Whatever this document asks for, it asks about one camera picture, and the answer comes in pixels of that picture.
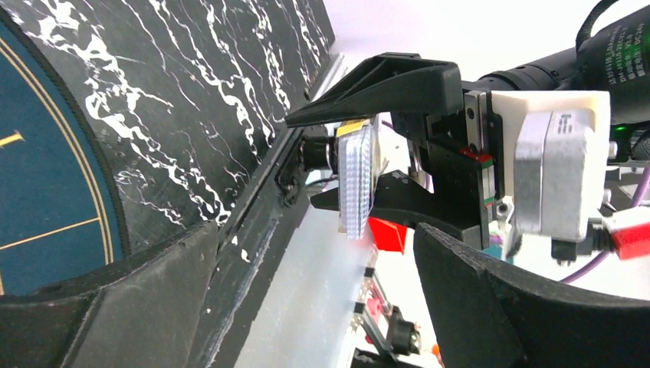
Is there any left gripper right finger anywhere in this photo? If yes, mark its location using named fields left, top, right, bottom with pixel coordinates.
left=413, top=223, right=649, bottom=367

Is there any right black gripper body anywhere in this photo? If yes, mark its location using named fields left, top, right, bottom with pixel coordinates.
left=391, top=90, right=502, bottom=244

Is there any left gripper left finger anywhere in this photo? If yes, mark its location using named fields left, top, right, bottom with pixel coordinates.
left=1, top=222, right=218, bottom=367

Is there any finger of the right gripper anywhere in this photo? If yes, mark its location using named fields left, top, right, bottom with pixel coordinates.
left=310, top=172, right=491, bottom=250
left=285, top=54, right=464, bottom=127

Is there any playing card deck box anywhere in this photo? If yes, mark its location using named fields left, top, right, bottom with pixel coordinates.
left=336, top=117, right=386, bottom=240

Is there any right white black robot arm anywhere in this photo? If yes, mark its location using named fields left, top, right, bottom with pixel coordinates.
left=285, top=1, right=649, bottom=248

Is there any round dark blue poker mat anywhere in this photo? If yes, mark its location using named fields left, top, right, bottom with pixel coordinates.
left=1, top=11, right=131, bottom=295

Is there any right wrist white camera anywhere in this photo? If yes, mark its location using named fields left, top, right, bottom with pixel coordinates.
left=491, top=90, right=611, bottom=242

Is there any aluminium rail front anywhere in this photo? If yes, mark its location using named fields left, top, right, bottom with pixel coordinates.
left=233, top=53, right=402, bottom=368

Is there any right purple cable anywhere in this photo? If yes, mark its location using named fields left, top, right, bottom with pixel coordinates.
left=558, top=167, right=650, bottom=284

